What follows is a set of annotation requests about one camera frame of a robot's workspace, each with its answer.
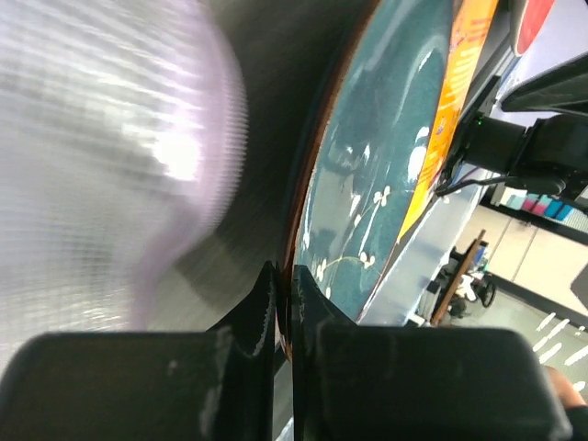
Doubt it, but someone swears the dark teal floral plate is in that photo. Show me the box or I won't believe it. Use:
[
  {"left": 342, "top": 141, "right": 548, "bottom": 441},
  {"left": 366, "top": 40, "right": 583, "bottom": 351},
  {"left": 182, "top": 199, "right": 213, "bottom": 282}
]
[{"left": 280, "top": 0, "right": 457, "bottom": 364}]

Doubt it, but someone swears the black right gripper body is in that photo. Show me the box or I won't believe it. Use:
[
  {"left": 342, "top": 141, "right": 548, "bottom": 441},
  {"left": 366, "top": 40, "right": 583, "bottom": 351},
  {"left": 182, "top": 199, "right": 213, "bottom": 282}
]
[{"left": 441, "top": 75, "right": 531, "bottom": 193}]

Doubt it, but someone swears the red and teal plate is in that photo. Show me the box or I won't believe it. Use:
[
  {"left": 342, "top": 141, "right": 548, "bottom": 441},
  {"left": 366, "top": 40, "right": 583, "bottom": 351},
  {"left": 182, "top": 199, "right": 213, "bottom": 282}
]
[{"left": 509, "top": 0, "right": 555, "bottom": 57}]

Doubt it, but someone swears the orange paperback book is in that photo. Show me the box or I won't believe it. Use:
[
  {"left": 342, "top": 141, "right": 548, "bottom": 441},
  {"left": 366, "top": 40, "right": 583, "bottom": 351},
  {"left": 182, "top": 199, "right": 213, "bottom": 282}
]
[{"left": 398, "top": 0, "right": 498, "bottom": 238}]

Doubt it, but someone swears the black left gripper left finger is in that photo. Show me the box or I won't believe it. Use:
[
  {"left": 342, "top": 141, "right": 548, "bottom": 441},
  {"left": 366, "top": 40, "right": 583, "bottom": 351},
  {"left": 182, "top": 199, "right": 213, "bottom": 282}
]
[{"left": 1, "top": 264, "right": 277, "bottom": 440}]

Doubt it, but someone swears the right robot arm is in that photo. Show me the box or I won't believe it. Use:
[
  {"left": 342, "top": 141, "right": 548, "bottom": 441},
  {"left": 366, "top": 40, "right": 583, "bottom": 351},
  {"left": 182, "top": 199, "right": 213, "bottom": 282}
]
[{"left": 435, "top": 55, "right": 587, "bottom": 211}]

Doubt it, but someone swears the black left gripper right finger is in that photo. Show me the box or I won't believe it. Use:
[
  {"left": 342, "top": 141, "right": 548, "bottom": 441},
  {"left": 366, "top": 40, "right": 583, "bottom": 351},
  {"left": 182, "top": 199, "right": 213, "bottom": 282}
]
[{"left": 291, "top": 266, "right": 572, "bottom": 440}]

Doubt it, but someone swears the clear zip pouch purple trim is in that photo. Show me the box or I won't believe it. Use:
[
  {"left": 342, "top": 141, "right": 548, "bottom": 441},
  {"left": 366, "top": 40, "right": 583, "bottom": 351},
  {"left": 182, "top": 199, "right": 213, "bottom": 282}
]
[{"left": 1, "top": 1, "right": 247, "bottom": 339}]

